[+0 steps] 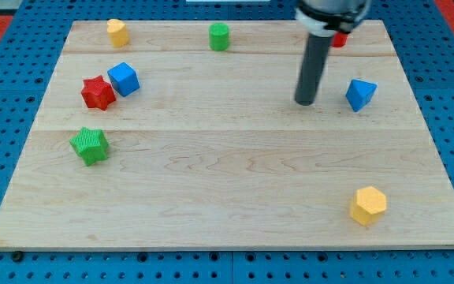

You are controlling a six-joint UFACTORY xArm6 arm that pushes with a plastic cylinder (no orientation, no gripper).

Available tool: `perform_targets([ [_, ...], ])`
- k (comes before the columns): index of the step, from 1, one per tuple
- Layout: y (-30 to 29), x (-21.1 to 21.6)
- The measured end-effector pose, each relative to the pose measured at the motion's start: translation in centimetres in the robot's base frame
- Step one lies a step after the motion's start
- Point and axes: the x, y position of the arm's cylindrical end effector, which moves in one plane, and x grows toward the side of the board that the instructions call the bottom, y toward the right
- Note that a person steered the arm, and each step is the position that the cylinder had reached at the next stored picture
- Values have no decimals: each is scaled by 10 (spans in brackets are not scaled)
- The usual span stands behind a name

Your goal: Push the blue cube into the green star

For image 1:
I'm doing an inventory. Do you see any yellow hexagon block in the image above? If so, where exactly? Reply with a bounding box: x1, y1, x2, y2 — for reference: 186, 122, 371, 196
349, 186, 387, 226

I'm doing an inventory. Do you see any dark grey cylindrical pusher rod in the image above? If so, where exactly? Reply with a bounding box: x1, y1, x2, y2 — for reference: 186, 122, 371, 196
294, 34, 333, 106

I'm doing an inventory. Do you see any red block behind rod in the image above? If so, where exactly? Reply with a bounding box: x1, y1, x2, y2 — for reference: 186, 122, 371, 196
331, 32, 348, 48

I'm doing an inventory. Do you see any green cylinder block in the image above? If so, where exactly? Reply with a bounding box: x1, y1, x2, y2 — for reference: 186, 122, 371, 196
208, 22, 229, 51

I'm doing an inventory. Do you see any red star block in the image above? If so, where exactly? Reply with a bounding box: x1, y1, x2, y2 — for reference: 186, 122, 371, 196
81, 75, 116, 110

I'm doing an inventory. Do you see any blue cube block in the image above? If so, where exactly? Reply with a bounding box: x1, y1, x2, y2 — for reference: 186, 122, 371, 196
107, 62, 140, 97

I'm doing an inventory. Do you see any green star block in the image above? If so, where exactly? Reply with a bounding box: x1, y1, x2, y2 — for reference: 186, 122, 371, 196
69, 127, 109, 166

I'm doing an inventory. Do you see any blue triangular prism block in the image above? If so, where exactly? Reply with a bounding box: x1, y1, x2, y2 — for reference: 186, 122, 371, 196
345, 79, 378, 112

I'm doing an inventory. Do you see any yellow heart-shaped block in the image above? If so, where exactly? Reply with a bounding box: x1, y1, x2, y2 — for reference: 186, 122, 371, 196
106, 19, 129, 48

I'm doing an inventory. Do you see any light wooden board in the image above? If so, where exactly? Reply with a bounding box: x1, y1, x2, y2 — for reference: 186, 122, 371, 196
0, 21, 454, 252

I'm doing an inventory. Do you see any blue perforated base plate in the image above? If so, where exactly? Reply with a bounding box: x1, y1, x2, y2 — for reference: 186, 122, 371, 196
0, 1, 454, 283

